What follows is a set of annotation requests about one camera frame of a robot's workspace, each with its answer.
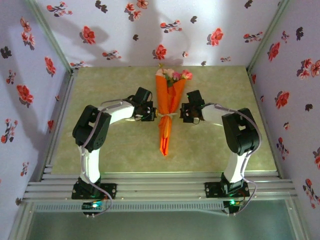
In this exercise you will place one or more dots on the aluminium frame post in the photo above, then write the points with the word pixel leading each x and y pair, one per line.
pixel 270 30
pixel 48 30

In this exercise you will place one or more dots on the aluminium frame rail beam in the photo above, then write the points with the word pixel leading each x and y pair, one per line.
pixel 160 186

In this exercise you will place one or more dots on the cream fake rose stem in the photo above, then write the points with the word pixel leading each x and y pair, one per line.
pixel 162 72

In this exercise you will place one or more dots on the controller board with LED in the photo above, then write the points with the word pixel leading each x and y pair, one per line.
pixel 232 202
pixel 93 206

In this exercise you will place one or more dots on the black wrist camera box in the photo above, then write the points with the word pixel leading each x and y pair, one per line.
pixel 195 97
pixel 143 94

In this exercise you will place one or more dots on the aluminium side rail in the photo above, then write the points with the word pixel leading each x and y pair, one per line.
pixel 65 95
pixel 253 85

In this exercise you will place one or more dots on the white satin ribbon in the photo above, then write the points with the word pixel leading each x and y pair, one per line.
pixel 168 115

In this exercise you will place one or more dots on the pink fake rose stem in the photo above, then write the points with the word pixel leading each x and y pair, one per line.
pixel 176 76
pixel 187 74

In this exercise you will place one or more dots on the orange wrapping paper sheet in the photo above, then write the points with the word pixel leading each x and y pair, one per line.
pixel 165 105

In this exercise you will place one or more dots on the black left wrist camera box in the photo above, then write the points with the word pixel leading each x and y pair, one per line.
pixel 143 94

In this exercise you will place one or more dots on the aluminium frame strut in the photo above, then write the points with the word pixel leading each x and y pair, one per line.
pixel 297 220
pixel 20 222

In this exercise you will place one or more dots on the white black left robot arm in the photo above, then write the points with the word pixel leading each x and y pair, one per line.
pixel 117 112

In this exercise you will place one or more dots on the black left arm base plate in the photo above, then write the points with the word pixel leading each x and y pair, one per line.
pixel 110 191

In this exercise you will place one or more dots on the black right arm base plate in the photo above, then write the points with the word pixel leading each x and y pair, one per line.
pixel 211 190

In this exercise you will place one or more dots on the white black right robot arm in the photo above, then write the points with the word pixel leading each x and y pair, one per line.
pixel 235 165

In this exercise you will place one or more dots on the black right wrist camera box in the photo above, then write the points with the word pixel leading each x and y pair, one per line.
pixel 195 97

